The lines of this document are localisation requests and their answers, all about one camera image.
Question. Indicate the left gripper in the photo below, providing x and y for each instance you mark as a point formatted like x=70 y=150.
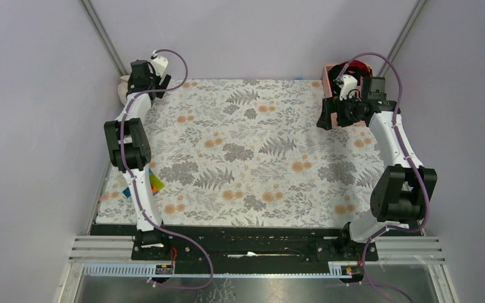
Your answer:
x=162 y=86

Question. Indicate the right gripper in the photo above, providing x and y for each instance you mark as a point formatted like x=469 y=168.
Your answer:
x=328 y=106

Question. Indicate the white mesh laundry bag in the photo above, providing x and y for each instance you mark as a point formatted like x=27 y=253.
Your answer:
x=122 y=88

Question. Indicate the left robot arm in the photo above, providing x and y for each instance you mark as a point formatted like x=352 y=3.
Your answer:
x=129 y=151

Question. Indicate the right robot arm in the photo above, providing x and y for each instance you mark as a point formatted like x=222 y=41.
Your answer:
x=402 y=194

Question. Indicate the black and red bra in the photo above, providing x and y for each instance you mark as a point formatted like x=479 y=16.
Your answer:
x=357 y=69

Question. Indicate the pink plastic basket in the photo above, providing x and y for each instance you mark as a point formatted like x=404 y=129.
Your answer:
x=328 y=92

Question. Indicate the colourful toy block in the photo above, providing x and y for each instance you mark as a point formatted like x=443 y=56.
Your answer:
x=155 y=183

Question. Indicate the floral tablecloth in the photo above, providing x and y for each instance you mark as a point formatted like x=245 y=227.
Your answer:
x=249 y=153

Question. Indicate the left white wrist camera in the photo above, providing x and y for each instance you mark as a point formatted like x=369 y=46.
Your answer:
x=159 y=63

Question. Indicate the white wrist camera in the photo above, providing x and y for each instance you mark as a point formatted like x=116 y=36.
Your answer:
x=159 y=63
x=348 y=87

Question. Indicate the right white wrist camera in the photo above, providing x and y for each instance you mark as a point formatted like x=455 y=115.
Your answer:
x=348 y=87

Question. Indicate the left aluminium corner post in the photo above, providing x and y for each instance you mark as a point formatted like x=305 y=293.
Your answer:
x=102 y=34

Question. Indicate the aluminium corner post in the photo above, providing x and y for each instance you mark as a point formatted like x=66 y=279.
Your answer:
x=102 y=34
x=408 y=25

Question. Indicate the right aluminium corner post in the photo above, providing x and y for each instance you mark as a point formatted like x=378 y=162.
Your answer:
x=408 y=25

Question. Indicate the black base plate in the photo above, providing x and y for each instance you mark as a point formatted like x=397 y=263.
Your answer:
x=238 y=250

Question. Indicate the aluminium front rail frame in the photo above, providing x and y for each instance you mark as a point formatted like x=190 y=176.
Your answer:
x=113 y=256

